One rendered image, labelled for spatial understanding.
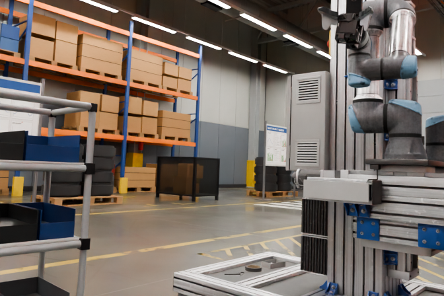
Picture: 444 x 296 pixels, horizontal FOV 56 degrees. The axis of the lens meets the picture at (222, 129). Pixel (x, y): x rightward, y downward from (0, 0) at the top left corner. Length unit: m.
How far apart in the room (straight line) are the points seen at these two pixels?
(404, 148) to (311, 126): 0.50
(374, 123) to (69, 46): 9.75
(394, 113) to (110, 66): 10.16
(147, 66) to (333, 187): 10.82
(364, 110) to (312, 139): 0.37
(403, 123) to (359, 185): 0.29
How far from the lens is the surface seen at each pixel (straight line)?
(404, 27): 1.68
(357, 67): 1.51
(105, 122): 11.27
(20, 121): 6.49
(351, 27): 1.37
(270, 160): 10.58
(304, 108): 2.04
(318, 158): 1.98
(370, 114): 1.72
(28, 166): 1.63
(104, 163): 8.17
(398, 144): 1.70
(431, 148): 2.18
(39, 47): 10.62
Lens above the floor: 0.77
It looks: 5 degrees up
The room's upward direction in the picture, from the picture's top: 2 degrees clockwise
